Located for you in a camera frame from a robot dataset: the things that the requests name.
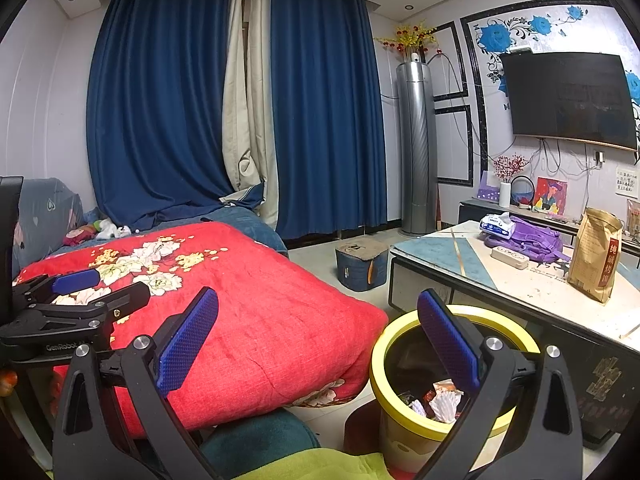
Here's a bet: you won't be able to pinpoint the blue storage stool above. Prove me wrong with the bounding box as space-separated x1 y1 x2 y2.
335 240 390 293

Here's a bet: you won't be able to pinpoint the grey heart print sofa cover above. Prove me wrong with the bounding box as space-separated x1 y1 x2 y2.
12 177 86 271

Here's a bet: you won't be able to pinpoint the purple box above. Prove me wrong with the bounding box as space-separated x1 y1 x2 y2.
477 171 502 202

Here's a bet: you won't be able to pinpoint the black television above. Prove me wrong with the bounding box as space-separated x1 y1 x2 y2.
501 51 640 152

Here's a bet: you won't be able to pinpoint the silver tower air conditioner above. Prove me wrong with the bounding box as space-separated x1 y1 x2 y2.
396 59 440 237

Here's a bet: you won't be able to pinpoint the blue white tissue pack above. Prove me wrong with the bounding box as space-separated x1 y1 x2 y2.
479 212 516 240

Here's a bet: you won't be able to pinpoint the colourful painting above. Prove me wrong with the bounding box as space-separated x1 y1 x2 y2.
532 177 568 215

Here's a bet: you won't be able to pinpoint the brown paper bag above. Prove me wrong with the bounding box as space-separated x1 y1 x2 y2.
567 207 624 304

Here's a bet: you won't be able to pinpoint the white foam fruit net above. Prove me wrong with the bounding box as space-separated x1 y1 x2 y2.
430 381 464 422

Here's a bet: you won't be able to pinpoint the marble top coffee table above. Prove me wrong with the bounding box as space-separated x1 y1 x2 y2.
387 220 640 448

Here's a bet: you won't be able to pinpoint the purple backpack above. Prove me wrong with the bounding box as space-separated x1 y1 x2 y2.
482 216 571 266

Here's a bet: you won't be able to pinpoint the red floral blanket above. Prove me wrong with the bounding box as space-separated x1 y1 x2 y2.
12 221 390 438

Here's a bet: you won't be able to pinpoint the red berry branches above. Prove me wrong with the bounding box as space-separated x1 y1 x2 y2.
492 154 530 183

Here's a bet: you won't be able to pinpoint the black television cabinet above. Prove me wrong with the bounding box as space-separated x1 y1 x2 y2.
459 199 640 256

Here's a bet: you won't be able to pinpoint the green fleece clothing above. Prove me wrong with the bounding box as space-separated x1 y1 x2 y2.
245 449 396 480

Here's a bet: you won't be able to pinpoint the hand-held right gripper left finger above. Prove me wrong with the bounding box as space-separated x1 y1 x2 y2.
52 286 221 480

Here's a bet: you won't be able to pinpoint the yellow red artificial flowers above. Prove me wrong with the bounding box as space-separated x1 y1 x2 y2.
375 22 443 61

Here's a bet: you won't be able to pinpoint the blue curtain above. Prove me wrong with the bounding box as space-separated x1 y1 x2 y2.
270 0 388 241
86 0 236 231

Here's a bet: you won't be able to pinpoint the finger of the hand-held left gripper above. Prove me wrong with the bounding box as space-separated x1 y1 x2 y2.
31 282 152 324
12 268 103 306

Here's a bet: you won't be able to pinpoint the blue flower wall decal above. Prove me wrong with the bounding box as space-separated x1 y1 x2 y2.
472 5 588 96

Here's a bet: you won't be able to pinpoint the red plush toy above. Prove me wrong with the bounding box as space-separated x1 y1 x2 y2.
62 227 98 247

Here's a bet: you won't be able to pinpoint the yellow rim trash can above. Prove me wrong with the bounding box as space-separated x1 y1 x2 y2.
370 304 543 476

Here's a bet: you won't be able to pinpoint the television cables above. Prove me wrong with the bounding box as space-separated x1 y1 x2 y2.
537 137 601 176

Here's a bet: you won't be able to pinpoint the dark blue quilt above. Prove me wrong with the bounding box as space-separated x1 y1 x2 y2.
50 207 290 261

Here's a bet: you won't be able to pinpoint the round black ornament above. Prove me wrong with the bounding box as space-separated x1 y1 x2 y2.
510 175 536 209

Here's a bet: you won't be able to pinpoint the white paper notice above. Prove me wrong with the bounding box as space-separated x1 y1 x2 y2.
615 166 640 195

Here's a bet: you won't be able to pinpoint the beige curtain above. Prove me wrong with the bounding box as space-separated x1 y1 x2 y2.
221 0 281 231

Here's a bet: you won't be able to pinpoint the white plush toy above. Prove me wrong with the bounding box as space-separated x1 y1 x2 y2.
95 222 132 241

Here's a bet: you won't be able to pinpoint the white power strip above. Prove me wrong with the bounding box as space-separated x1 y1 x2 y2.
490 246 530 271

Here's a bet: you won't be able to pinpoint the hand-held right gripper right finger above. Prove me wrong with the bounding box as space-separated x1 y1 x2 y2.
416 288 583 480

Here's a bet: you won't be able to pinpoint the dark teal cloth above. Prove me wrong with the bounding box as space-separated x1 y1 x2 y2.
200 410 321 480

